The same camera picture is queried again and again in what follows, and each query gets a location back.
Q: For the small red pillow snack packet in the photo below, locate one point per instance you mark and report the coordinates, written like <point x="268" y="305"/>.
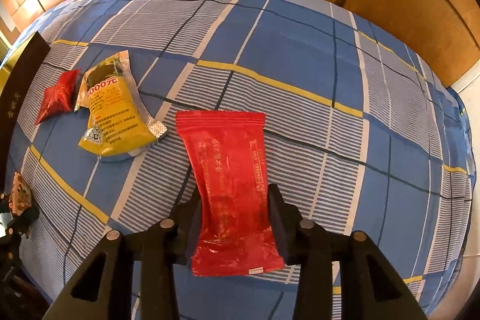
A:
<point x="56" y="97"/>

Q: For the clear nut snack packet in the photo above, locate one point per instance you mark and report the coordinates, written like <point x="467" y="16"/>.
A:
<point x="20" y="192"/>

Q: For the yellow snack packet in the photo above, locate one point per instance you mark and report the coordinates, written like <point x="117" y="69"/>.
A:
<point x="112" y="125"/>

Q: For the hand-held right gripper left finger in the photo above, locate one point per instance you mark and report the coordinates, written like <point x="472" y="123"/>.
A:
<point x="183" y="230"/>

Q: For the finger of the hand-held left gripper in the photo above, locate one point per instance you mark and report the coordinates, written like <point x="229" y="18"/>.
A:
<point x="26" y="218"/>

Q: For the blue plaid bed sheet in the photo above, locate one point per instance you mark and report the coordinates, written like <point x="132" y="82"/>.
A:
<point x="300" y="80"/>

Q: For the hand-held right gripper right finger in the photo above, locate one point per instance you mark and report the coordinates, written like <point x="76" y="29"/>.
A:
<point x="279" y="226"/>

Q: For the dark box with gold interior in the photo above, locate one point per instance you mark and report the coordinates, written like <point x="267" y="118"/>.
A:
<point x="22" y="80"/>

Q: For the large red snack packet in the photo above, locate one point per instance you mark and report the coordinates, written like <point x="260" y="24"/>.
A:
<point x="228" y="170"/>

